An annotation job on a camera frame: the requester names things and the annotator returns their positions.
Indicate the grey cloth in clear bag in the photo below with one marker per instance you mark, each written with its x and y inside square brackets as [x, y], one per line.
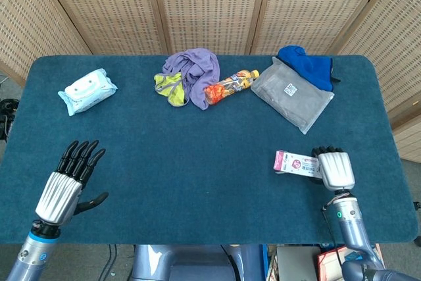
[292, 100]

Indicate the orange yellow drink bottle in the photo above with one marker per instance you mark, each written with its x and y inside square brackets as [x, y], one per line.
[230, 86]

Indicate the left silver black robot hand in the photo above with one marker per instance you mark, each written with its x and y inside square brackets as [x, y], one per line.
[59, 195]

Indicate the red-edged book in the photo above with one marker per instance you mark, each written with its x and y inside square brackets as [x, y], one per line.
[330, 264]

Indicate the light blue wet wipes pack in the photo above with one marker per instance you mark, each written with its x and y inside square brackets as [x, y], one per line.
[87, 91]

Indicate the white pink toothpaste box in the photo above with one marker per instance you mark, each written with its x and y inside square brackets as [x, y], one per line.
[294, 164]

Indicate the blue towel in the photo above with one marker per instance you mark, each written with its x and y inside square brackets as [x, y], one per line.
[312, 67]

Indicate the grey-blue robot torso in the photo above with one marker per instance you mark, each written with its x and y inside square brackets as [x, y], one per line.
[190, 263]

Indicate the woven rattan folding screen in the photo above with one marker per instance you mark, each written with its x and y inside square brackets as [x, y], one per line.
[210, 8]

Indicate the yellow-green garment with grey trim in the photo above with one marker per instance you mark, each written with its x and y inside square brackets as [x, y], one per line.
[174, 91]

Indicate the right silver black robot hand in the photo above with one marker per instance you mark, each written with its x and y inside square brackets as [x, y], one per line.
[335, 169]

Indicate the teal table mat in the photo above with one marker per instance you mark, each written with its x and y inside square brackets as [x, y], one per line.
[204, 182]

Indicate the grey laptop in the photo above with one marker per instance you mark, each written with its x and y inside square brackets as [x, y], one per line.
[296, 261]

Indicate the blue cookie box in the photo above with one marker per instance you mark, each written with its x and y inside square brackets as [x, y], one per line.
[355, 256]

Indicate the crumpled purple garment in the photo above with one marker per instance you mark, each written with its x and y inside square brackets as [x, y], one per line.
[200, 70]

